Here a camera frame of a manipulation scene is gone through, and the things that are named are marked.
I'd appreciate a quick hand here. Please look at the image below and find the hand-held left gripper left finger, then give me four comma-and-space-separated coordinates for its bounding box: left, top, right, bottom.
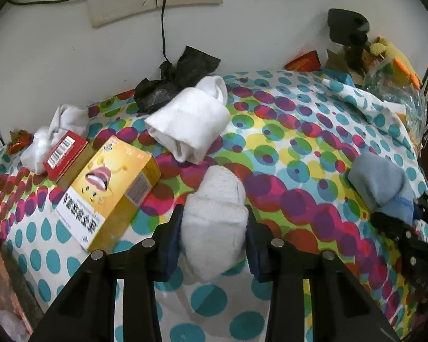
29, 205, 185, 342

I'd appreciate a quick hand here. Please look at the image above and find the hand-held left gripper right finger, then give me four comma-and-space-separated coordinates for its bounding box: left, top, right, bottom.
244, 205, 402, 342

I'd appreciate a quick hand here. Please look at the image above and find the plain blue sock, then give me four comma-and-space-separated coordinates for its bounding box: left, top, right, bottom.
347, 151, 415, 226

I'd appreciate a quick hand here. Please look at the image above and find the grey-white sock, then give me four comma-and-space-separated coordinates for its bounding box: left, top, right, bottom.
180, 166, 249, 283

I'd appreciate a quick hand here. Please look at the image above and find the rusty red round tray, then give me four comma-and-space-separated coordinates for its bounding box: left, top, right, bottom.
0, 233, 35, 342

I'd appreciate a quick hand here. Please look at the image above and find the yellow cartoon carton box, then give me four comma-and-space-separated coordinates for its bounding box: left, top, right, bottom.
52, 136, 161, 253

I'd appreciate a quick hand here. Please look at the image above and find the polka dot tablecloth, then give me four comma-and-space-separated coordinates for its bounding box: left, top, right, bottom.
0, 69, 428, 342

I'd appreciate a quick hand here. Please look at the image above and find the clear bag with green contents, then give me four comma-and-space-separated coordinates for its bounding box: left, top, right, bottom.
363, 60, 428, 147

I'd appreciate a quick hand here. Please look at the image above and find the large white rolled sock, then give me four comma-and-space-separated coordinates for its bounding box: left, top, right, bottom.
144, 76, 231, 165

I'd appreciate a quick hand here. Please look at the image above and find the red box with barcode label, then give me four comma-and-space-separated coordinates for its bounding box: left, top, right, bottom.
43, 131, 90, 183

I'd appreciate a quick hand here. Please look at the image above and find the yellow plush toy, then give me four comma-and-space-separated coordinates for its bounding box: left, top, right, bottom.
366, 36, 423, 88

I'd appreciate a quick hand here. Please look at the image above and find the brown cardboard piece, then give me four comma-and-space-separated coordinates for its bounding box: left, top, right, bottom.
324, 47, 366, 80

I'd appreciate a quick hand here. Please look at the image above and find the black plastic bag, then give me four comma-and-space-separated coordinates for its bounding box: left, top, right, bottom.
133, 46, 222, 113

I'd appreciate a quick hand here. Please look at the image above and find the red paper packet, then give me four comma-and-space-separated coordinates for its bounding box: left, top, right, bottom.
284, 50, 322, 72

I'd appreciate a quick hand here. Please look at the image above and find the red candy wrapper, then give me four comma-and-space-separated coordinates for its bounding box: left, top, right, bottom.
8, 130, 35, 154

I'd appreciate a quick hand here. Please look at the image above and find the black handheld scanner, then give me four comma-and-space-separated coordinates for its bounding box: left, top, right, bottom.
327, 8, 372, 76

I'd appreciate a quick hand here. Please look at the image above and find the white sock pair by wall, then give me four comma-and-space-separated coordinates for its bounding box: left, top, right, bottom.
20, 127, 58, 176

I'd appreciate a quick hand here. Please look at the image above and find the black adapter cable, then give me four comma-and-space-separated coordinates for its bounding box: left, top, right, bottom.
160, 0, 175, 65

